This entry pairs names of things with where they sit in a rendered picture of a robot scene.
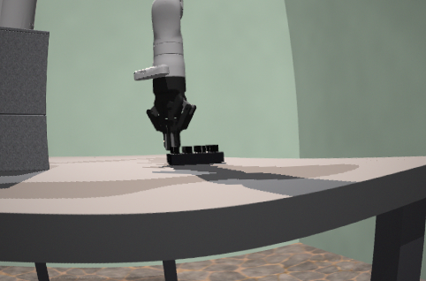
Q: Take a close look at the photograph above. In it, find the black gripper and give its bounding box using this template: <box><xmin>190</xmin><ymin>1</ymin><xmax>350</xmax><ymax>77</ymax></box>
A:
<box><xmin>146</xmin><ymin>76</ymin><xmax>196</xmax><ymax>151</ymax></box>

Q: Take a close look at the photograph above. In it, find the black knob box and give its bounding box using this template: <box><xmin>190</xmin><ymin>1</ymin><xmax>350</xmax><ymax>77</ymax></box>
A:
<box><xmin>166</xmin><ymin>145</ymin><xmax>224</xmax><ymax>165</ymax></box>

